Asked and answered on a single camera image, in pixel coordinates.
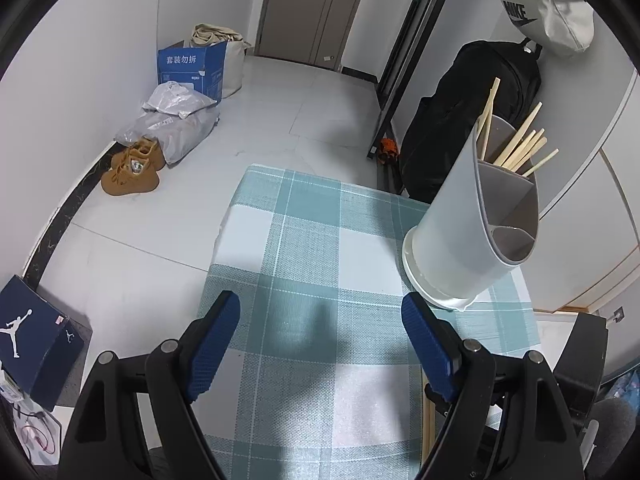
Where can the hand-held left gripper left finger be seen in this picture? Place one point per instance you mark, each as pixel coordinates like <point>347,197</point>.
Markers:
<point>212,345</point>

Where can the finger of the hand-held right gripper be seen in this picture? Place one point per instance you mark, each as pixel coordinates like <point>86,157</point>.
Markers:
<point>436,404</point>

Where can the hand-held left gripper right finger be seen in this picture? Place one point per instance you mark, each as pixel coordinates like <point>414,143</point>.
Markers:
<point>430,345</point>

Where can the white utensil holder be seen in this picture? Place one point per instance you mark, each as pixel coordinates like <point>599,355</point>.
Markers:
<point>450,250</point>

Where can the bundle of wooden chopsticks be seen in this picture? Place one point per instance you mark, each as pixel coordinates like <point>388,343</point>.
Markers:
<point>520,147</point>

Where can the teal chequered tablecloth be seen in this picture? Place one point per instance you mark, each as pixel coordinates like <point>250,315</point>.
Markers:
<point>310,260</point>

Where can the navy shoebox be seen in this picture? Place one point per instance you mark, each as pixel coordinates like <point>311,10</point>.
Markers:
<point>35,330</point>

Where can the orange and black object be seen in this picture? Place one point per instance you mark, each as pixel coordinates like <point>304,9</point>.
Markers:
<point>388,150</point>

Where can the white power strip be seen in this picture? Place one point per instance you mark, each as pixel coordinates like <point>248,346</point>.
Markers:
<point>10,387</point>

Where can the grey plastic parcel bag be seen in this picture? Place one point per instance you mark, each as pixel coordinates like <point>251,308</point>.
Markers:
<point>175,132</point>

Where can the black backpack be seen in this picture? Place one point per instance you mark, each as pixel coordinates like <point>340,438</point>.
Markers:
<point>450,120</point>

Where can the white plastic parcel bag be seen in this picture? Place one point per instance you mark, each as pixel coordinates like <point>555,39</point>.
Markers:
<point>175,100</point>

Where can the white sack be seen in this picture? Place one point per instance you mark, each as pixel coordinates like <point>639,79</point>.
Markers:
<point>235,70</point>

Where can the blue cardboard box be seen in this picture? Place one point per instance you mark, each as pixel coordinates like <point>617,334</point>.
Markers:
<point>187,67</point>

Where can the black folded stand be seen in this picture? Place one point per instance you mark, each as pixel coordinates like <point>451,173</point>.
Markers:
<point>405,60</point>

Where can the grey door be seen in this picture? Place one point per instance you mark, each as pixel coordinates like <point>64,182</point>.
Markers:
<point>305,10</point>

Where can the white duffel bag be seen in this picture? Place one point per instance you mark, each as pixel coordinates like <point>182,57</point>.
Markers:
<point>545,5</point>

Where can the grey wall socket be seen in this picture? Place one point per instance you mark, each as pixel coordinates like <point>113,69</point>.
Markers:
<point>618,315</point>

